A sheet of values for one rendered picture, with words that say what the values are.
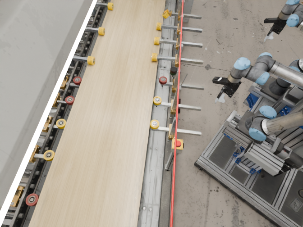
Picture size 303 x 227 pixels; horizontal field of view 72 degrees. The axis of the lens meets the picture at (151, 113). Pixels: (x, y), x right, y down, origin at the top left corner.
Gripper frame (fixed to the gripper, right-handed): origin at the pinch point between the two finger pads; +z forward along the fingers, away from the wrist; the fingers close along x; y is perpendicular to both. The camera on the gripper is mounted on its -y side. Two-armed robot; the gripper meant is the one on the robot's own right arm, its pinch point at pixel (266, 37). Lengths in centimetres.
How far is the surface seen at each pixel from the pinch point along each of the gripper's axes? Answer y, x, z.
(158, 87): -66, -59, 70
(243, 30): -55, 197, 132
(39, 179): -77, -202, 61
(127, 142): -39, -139, 42
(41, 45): -3, -179, -104
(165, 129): -24, -106, 48
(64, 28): -4, -176, -103
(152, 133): -36, -108, 70
